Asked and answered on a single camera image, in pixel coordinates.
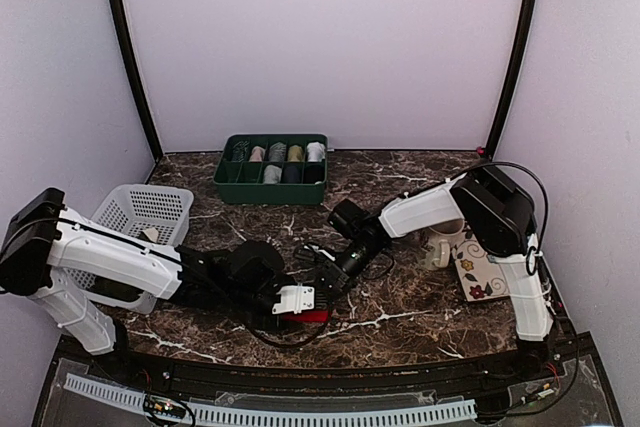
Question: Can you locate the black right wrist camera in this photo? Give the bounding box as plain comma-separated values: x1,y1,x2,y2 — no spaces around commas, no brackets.
327,199,370,240

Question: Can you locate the white rolled underwear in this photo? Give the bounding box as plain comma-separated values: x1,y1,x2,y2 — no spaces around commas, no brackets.
306,142,326,162

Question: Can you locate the grey slotted cable duct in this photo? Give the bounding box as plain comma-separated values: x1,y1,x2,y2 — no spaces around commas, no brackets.
63,374,477,426

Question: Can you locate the pink rolled underwear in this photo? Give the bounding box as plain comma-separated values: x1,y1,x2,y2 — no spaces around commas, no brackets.
248,146,265,163

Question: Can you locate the black frame post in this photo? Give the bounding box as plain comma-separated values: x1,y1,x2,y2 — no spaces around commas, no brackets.
484,0,536,159
108,0,164,163

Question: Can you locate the dark grey rolled underwear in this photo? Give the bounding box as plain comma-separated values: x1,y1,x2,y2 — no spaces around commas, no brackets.
267,142,287,163

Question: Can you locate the red boxer briefs white trim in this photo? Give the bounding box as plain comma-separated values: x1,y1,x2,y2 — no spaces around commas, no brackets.
281,309,329,324

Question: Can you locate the navy rolled underwear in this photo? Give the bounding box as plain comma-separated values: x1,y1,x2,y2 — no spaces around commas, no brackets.
281,164,303,184

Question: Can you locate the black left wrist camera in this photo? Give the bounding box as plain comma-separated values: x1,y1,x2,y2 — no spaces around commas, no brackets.
227,240,284,291

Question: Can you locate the small green circuit board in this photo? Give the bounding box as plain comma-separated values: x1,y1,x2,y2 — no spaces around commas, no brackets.
142,395,187,421

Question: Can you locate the striped rolled underwear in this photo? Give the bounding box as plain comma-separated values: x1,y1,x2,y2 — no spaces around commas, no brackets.
230,140,250,162

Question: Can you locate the olive rolled underwear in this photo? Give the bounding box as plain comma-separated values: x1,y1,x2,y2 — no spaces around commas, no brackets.
287,145,305,162

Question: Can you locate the light grey rolled underwear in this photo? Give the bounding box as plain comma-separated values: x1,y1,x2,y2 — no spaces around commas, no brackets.
263,164,282,185

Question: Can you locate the green divided organizer tray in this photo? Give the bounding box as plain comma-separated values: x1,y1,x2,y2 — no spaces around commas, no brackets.
213,133,328,205

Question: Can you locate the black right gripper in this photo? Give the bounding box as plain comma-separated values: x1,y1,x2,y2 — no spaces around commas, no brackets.
314,240,384,305

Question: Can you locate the black right frame post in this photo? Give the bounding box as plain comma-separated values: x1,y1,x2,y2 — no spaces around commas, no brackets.
484,0,536,159

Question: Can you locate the black rolled underwear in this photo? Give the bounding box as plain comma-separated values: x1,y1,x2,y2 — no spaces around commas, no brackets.
304,164,325,184

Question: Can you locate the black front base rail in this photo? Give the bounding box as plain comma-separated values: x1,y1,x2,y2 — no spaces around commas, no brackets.
31,332,623,426

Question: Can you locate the dark green garment in basket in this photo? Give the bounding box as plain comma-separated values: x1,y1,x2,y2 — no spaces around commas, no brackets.
91,277,141,302

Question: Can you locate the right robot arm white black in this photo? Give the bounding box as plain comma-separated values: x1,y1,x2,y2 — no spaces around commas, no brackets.
314,161,554,381

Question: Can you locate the white perforated laundry basket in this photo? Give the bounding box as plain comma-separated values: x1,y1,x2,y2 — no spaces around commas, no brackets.
67,184,194,314

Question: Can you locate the black left frame post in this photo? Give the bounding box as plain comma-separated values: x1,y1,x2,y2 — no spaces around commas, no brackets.
108,0,164,163

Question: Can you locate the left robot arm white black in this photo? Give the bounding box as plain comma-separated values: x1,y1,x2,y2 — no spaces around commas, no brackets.
1,188,301,383

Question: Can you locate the floral square tile coaster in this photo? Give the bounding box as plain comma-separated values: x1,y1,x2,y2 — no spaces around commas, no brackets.
451,226,509,303

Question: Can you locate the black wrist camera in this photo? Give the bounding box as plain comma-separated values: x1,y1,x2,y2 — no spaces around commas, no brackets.
327,199,370,240
227,240,284,291

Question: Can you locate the seashell coral ceramic mug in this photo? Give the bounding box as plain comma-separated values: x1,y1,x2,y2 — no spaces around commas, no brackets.
421,219,464,271

